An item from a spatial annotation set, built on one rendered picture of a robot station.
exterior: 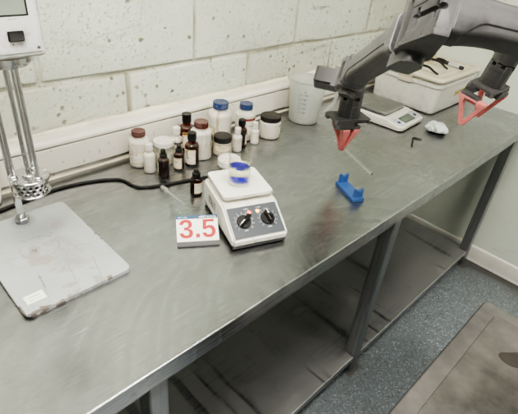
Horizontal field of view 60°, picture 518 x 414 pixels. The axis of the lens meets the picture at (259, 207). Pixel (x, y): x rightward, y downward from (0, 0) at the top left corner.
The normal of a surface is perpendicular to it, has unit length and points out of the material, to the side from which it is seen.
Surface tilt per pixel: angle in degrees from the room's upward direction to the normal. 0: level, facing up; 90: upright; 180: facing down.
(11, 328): 0
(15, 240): 0
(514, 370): 0
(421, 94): 93
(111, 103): 90
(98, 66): 90
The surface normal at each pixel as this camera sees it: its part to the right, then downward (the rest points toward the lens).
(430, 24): -0.94, -0.25
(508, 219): -0.71, 0.33
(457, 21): -0.15, 0.04
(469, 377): 0.09, -0.83
